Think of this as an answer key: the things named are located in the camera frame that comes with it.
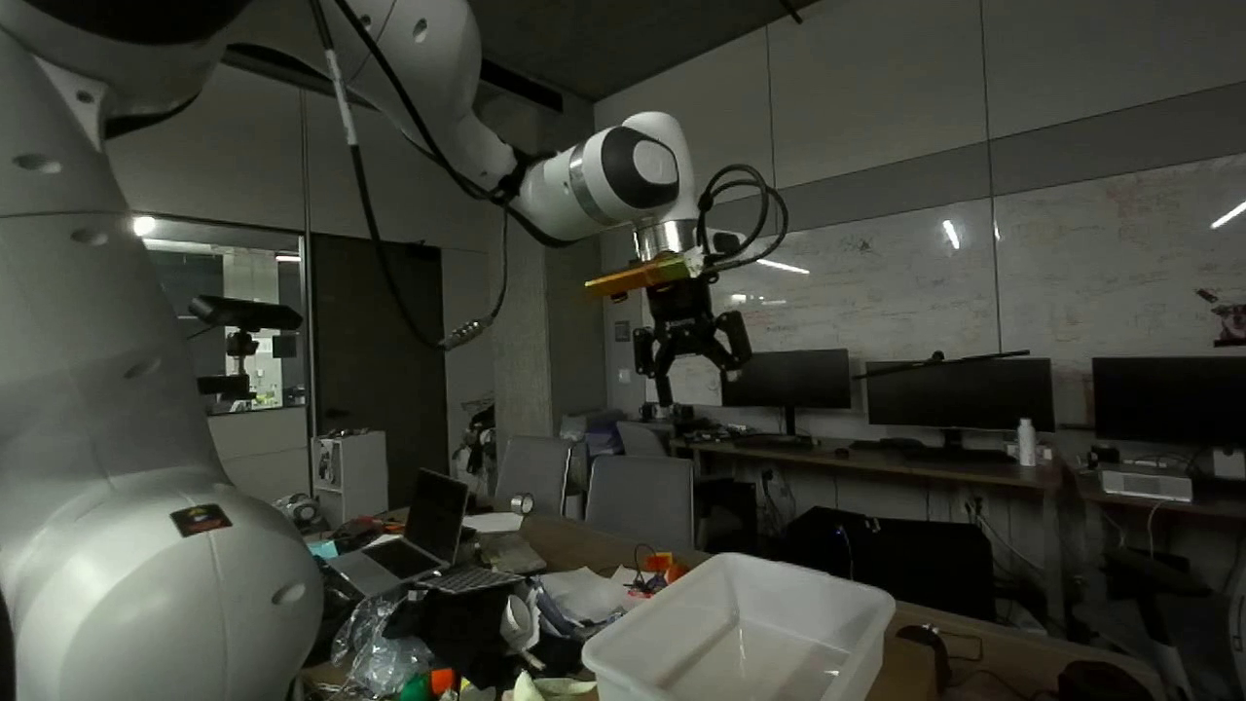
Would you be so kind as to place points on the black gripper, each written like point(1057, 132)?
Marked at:
point(682, 313)

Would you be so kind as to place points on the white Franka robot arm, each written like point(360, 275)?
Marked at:
point(118, 558)

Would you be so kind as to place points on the white plastic box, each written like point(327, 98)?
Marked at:
point(726, 637)

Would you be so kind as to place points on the black box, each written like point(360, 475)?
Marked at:
point(459, 626)

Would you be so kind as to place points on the black computer monitor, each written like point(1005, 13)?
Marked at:
point(782, 379)
point(960, 389)
point(1168, 404)

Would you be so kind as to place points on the grey office chair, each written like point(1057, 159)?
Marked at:
point(642, 498)

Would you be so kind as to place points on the orange small container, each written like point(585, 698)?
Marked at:
point(664, 566)

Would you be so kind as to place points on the long wooden desk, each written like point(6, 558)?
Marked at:
point(908, 467)

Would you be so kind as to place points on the open grey laptop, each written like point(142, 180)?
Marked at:
point(430, 520)

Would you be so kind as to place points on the white plastic bottle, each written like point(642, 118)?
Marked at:
point(1025, 445)

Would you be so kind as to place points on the large whiteboard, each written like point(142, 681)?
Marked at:
point(1035, 284)

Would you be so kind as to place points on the white cabinet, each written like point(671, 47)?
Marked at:
point(353, 474)

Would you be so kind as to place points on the clear plastic bag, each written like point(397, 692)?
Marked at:
point(384, 657)

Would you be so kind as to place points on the small white device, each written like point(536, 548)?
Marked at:
point(1147, 483)

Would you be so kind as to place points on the wrist camera on yellow mount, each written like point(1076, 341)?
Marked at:
point(642, 275)

